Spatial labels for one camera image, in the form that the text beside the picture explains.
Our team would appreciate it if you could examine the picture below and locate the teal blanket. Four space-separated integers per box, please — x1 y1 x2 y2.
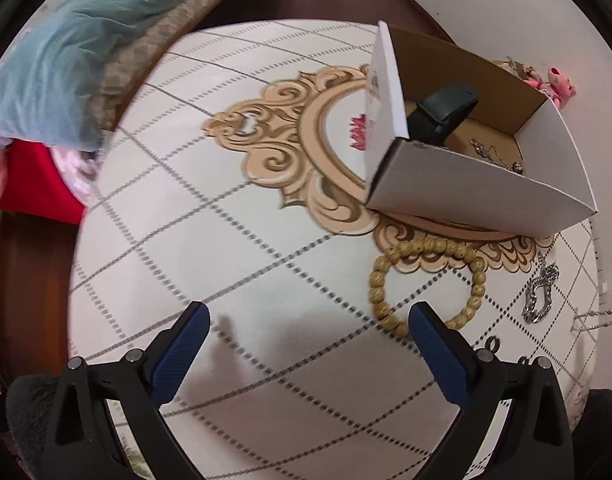
0 0 247 153

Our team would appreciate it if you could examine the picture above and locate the thin silver chain necklace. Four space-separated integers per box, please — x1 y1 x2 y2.
570 307 612 334

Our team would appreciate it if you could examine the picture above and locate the pink plush toy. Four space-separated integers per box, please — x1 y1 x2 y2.
523 66 577 110

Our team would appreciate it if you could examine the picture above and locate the thick silver chain bracelet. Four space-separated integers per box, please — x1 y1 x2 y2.
522 255 559 324

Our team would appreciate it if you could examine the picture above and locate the black watch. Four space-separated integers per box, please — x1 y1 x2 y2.
405 84 479 147

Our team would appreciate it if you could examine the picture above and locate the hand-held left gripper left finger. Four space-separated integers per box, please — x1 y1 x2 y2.
41 301 211 480

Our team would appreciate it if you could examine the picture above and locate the pink floral cloth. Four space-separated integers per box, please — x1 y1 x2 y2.
53 147 100 202

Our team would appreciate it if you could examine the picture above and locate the red cloth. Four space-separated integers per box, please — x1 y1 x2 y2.
0 139 87 226

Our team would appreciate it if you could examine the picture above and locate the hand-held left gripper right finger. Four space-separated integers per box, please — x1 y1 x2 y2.
409 301 575 480

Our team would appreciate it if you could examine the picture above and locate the white patterned table cover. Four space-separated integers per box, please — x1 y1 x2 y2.
67 19 602 480

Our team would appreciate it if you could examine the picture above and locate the white cardboard box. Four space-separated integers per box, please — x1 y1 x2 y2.
364 21 597 237

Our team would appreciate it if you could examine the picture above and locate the dark grey fuzzy cloth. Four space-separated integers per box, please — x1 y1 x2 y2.
5 374 62 480

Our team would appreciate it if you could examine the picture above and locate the wooden bead bracelet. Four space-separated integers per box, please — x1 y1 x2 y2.
368 240 486 339

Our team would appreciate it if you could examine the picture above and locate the silver pendant necklace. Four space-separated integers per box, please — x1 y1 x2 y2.
468 137 526 176

